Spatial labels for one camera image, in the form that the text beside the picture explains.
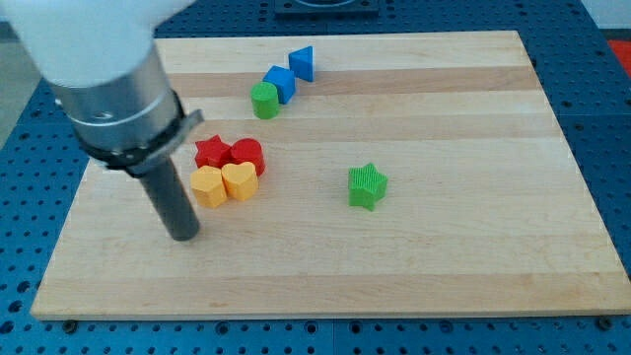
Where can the blue cube block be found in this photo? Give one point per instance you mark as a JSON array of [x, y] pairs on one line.
[[284, 80]]

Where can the blue triangle block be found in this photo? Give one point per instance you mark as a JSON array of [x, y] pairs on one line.
[[301, 62]]

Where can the light wooden board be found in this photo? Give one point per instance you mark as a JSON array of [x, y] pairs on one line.
[[486, 213]]

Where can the red star block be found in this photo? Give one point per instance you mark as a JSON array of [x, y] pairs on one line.
[[213, 152]]

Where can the green star block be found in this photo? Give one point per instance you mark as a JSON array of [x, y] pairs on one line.
[[366, 186]]

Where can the green cylinder block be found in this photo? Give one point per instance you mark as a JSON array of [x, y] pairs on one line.
[[264, 99]]

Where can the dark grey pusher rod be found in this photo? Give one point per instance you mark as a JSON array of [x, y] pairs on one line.
[[168, 196]]

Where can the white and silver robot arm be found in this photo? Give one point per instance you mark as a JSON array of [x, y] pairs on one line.
[[101, 62]]

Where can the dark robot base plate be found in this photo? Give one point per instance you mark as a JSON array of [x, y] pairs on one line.
[[303, 8]]

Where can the yellow pentagon block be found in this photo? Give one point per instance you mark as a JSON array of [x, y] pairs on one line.
[[208, 187]]

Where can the yellow heart block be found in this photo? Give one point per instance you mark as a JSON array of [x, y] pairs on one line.
[[241, 180]]

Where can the red cylinder block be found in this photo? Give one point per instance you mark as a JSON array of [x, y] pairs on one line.
[[249, 150]]

